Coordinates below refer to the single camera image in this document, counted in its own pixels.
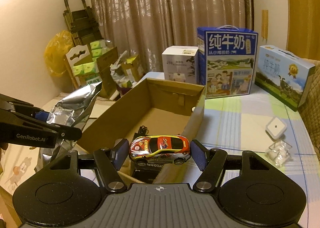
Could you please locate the quilted beige chair cover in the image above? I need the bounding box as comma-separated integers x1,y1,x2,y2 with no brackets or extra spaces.
299,59,320,154

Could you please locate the white humidifier box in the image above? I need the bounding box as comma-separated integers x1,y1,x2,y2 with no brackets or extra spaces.
162,46,199,84

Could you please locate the yellow plastic bag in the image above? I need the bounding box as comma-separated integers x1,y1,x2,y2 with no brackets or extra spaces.
43,30,74,77

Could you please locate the small clear plastic box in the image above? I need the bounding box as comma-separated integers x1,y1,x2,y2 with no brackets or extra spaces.
265,140,292,168

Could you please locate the blue milk carton box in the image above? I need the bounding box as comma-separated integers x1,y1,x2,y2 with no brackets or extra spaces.
197,25,258,99

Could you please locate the green light-blue milk carton box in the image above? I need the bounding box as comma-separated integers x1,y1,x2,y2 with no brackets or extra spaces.
255,45,316,111

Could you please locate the red yellow toy car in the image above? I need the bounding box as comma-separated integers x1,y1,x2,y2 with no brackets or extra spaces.
129,136,191,166

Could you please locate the small open cardboard box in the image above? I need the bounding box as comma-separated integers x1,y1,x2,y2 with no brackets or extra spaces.
110,51,144,96

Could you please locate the cardboard box with tissue packs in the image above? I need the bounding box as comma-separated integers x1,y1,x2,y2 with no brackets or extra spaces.
73,39,118,99

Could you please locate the silver green foil pouch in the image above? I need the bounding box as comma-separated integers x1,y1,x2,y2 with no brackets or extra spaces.
35,82,103,172

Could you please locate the white square night light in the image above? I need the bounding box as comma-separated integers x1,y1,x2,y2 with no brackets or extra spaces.
265,117,287,140

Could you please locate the person's left hand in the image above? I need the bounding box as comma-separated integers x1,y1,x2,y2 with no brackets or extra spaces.
0,143,9,150

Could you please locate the beige curtain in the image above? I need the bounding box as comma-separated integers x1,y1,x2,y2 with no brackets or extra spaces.
91,0,253,72

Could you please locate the brown cardboard box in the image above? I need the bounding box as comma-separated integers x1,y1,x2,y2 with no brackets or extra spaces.
75,77,206,185

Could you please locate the black shaver box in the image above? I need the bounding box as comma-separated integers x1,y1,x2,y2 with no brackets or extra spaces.
129,131,163,184

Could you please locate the white carved wooden board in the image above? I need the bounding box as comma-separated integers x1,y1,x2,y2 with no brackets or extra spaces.
63,45,92,89

